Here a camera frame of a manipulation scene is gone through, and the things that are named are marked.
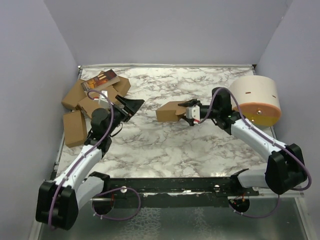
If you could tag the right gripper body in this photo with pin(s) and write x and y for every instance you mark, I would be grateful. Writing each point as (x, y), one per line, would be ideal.
(191, 122)

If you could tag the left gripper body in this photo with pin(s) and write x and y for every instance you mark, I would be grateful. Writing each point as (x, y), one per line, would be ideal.
(122, 114)

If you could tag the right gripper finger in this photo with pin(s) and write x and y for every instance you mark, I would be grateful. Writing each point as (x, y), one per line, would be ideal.
(190, 121)
(190, 103)

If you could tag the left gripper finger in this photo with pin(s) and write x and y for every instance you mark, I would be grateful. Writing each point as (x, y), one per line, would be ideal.
(134, 105)
(121, 99)

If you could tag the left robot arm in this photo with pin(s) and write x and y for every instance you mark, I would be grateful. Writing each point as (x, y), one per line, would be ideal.
(59, 200)

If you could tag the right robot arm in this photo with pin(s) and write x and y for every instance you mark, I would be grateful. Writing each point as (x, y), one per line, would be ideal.
(285, 168)

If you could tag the large bottom cardboard box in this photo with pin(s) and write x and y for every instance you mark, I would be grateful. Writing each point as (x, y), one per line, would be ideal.
(76, 93)

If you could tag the small cardboard box left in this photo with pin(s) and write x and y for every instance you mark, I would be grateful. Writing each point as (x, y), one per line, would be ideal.
(75, 129)

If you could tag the paperback book dark cover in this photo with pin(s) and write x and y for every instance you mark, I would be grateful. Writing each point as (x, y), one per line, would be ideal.
(103, 80)

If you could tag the white round ceramic container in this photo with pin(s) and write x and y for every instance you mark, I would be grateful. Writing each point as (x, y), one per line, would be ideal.
(258, 100)

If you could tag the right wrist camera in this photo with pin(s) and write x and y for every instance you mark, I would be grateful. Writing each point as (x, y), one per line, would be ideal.
(193, 112)

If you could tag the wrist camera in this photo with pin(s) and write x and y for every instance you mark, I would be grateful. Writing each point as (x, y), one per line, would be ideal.
(193, 112)
(101, 99)

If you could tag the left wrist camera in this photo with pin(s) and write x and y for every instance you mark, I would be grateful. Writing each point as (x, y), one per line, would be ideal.
(101, 99)

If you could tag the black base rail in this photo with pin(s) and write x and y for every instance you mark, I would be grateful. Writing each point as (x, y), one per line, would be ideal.
(172, 192)

